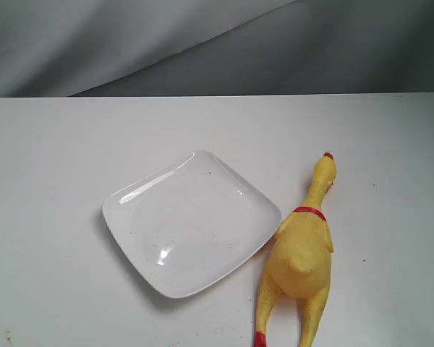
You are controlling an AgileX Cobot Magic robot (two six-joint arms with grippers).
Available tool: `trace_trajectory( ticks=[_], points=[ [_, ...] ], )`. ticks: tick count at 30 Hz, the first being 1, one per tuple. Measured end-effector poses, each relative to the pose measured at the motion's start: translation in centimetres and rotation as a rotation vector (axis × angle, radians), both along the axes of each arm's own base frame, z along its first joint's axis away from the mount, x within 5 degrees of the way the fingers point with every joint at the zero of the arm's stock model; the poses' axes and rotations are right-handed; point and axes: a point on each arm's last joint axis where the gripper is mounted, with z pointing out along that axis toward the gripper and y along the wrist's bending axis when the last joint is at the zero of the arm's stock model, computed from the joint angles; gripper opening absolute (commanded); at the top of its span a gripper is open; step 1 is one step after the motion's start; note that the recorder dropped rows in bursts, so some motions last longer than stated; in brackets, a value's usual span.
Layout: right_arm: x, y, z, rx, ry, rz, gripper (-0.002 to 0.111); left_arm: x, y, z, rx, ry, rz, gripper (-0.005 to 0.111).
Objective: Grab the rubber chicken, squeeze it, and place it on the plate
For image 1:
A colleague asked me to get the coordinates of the grey backdrop cloth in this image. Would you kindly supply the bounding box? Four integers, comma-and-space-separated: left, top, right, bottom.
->
0, 1, 434, 97

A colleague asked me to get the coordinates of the yellow rubber chicken toy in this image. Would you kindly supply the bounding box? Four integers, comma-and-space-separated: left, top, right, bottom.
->
254, 152, 337, 346

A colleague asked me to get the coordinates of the white square plate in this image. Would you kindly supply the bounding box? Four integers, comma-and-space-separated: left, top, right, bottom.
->
102, 150, 281, 299

